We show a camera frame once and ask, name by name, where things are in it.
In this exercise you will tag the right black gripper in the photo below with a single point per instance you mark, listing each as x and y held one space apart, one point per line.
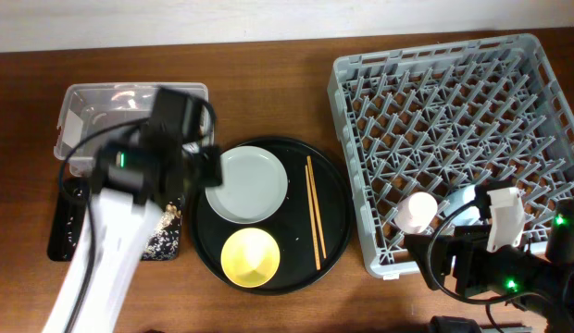
468 248

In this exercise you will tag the blue cup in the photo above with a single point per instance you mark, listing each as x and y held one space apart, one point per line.
458 198

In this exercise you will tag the pink cup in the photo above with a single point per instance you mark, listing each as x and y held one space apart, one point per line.
415 212

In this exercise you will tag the yellow bowl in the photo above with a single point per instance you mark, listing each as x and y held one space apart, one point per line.
250 257

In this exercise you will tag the grey plate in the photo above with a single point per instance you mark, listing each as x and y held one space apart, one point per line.
254 185

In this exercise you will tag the food scraps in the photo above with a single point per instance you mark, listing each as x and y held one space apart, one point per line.
164 231

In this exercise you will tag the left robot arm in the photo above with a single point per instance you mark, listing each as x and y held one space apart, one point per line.
134 176

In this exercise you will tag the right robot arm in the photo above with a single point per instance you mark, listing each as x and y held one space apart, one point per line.
544 286

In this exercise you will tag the grey dishwasher rack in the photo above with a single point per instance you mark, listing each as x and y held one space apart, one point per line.
442 117

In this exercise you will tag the black object bottom edge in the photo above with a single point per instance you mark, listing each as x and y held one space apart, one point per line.
449 324

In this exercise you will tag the round black tray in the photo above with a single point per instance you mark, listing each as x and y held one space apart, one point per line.
290 226

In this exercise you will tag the black rectangular tray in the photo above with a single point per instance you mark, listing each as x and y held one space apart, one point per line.
69 222

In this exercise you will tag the clear plastic bin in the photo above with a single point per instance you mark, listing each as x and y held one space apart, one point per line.
90 107

